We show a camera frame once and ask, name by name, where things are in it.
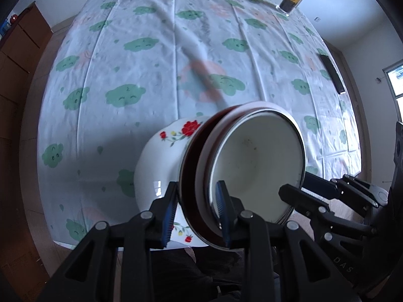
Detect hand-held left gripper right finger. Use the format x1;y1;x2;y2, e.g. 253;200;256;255
215;180;361;302

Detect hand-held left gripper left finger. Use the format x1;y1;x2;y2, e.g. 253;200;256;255
36;181;179;302

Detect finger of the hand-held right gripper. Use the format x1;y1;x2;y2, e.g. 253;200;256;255
279;184;377;243
303;172;390;218

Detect stainless steel bowl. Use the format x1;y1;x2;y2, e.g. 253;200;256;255
179;107;246;252

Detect red bowl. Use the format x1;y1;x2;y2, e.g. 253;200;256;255
194;101;304;240

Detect white enamel bowl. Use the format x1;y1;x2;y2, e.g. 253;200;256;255
208;108;307;225

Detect red flower white plate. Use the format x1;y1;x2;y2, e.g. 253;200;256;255
134;116;215;247

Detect black remote control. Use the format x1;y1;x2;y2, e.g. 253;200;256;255
319;54;346;95

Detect window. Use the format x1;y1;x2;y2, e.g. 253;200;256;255
382;64;403;123

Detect green cloud print tablecloth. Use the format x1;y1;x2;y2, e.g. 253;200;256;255
38;0;362;252

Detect brown wooden cabinet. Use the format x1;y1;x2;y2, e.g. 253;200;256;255
0;2;53;196

